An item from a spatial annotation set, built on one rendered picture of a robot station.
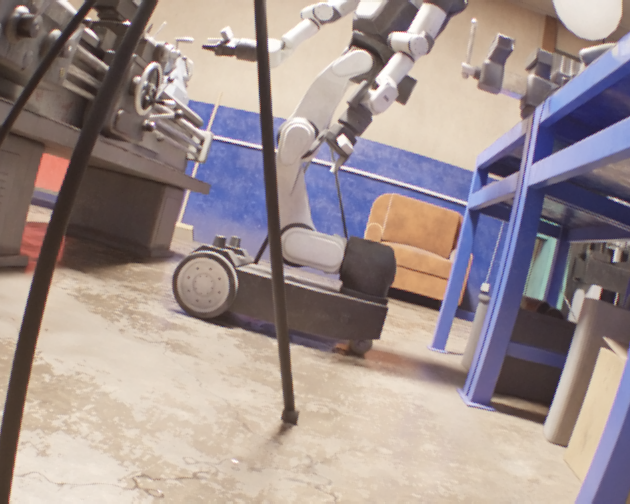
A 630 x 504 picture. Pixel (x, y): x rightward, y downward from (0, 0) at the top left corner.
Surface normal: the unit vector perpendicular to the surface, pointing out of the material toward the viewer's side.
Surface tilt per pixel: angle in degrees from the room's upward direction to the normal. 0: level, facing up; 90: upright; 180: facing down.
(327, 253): 90
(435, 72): 90
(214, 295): 90
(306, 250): 90
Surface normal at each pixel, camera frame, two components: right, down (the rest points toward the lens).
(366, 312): 0.30, 0.12
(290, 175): -0.18, 0.42
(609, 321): -0.28, -0.04
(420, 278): -0.07, 0.02
